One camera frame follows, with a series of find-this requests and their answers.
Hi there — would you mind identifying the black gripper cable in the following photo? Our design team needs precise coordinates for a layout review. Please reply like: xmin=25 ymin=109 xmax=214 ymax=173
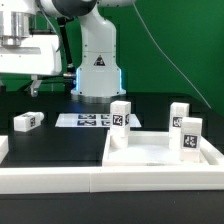
xmin=29 ymin=6 xmax=64 ymax=53

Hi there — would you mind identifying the white sheet with fiducial markers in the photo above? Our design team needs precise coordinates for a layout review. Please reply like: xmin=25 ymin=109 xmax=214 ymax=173
xmin=54 ymin=113 xmax=142 ymax=129

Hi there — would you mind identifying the black cable on table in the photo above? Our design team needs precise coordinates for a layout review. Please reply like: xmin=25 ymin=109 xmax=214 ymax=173
xmin=19 ymin=74 xmax=78 ymax=92

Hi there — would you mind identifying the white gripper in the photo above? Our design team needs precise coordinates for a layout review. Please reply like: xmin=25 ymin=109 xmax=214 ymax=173
xmin=0 ymin=35 xmax=62 ymax=97

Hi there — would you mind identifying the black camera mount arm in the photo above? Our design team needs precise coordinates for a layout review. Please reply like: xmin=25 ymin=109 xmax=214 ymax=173
xmin=57 ymin=17 xmax=76 ymax=93

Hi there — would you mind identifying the white U-shaped fence wall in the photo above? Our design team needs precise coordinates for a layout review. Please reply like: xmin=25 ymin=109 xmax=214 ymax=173
xmin=0 ymin=140 xmax=224 ymax=194

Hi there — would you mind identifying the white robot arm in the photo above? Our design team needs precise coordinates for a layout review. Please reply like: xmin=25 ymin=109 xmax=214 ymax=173
xmin=0 ymin=0 xmax=135 ymax=103

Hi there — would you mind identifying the white square tabletop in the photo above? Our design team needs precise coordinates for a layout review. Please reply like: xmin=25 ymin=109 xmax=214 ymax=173
xmin=102 ymin=131 xmax=208 ymax=166

